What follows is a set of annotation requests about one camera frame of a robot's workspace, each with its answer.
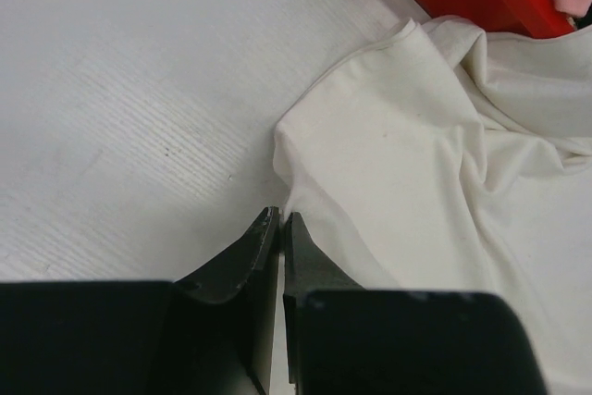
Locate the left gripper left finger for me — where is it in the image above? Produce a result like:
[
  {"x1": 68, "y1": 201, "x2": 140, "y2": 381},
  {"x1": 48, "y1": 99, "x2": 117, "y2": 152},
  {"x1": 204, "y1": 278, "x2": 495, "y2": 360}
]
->
[{"x1": 1, "y1": 206, "x2": 280, "y2": 394}]

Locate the white t shirt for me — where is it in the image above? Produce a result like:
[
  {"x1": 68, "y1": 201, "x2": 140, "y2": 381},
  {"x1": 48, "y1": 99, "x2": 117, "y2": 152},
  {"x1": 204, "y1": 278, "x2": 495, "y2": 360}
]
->
[{"x1": 273, "y1": 19, "x2": 591, "y2": 394}]

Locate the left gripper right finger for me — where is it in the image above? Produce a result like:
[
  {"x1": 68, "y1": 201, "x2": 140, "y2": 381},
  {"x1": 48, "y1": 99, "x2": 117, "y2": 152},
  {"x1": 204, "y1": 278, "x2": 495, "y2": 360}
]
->
[{"x1": 283, "y1": 213, "x2": 548, "y2": 394}]

